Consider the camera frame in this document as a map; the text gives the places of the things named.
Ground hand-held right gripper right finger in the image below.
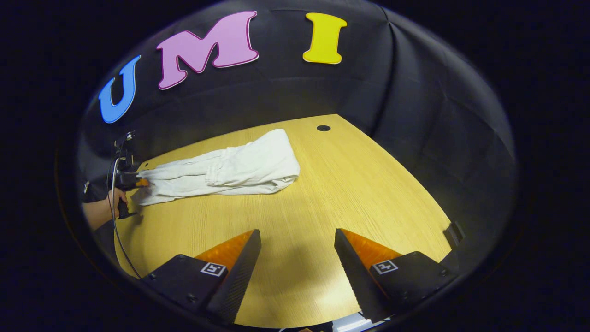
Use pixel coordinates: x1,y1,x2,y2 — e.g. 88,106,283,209
335,228,460,323

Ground white jeans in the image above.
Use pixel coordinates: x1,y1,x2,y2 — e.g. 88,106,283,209
131,129,301,207

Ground black cable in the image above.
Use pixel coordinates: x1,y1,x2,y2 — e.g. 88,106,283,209
106,156,142,280

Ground black table edge bracket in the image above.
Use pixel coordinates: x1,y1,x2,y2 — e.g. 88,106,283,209
443,221,466,249

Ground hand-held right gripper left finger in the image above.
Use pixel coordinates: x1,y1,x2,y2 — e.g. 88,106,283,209
140,229,262,325

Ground black backdrop cloth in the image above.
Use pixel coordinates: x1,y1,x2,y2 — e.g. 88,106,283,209
76,0,517,277

